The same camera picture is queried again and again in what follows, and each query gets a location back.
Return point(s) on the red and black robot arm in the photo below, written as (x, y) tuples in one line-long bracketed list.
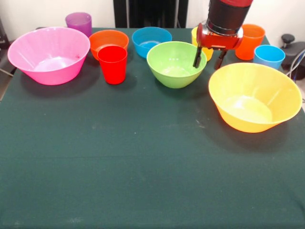
[(226, 16)]

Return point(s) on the blue plastic cup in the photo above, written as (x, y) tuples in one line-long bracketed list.
[(269, 58)]

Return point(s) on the orange plastic cup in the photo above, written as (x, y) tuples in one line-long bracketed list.
[(252, 45)]

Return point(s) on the yellow plastic cup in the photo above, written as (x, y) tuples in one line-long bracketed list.
[(207, 53)]

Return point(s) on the pink plastic bowl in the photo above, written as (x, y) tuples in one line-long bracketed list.
[(47, 47)]

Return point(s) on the yellow plastic bowl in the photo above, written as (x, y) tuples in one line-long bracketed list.
[(252, 83)]

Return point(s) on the green plastic bowl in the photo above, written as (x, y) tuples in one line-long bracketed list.
[(176, 80)]

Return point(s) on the dark green tablecloth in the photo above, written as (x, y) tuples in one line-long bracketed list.
[(143, 167)]

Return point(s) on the red plastic cup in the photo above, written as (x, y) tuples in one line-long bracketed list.
[(112, 69)]

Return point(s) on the orange plastic bowl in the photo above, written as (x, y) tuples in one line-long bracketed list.
[(107, 38)]

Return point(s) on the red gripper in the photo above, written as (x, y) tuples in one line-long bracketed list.
[(219, 42)]

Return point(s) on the blue plastic bowl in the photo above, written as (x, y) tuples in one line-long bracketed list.
[(147, 35)]

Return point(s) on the purple plastic cup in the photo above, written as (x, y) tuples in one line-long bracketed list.
[(78, 22)]

